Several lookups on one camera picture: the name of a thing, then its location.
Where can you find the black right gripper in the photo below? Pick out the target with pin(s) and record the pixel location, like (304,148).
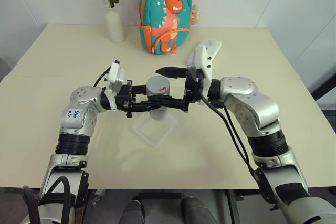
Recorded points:
(193,90)

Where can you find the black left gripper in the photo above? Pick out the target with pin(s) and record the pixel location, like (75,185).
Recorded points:
(125,98)

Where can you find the grey jar with lid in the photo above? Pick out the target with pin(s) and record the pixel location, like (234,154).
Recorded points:
(157,86)

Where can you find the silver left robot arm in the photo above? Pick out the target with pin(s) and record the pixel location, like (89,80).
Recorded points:
(76,119)

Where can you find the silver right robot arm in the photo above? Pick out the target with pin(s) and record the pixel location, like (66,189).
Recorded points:
(252,108)

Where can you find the clear plastic box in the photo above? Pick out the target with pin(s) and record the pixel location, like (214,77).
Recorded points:
(155,133)

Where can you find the teal dinosaur backpack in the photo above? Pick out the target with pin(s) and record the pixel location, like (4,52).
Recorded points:
(164,16)

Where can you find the beige plush toy pendant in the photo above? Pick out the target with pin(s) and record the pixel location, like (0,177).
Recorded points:
(196,14)

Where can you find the white ceramic vase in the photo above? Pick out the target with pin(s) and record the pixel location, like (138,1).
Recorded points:
(114,26)

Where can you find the black crossbar under table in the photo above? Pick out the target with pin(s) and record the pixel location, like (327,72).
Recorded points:
(160,196)

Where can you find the dark rounded grey shape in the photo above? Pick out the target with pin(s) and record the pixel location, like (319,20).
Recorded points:
(195,211)
(132,212)

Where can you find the black table leg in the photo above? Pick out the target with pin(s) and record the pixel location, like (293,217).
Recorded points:
(232,207)

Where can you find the grey chair edge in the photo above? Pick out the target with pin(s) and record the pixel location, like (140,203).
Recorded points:
(4,68)

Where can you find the dark furniture edge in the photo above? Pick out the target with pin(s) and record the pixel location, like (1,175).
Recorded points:
(325,90)

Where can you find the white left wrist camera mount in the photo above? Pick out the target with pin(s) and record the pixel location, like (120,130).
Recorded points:
(116,75)

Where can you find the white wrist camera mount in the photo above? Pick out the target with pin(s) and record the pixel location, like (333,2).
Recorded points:
(116,75)
(203,56)

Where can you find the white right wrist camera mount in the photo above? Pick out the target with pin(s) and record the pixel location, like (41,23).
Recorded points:
(203,56)

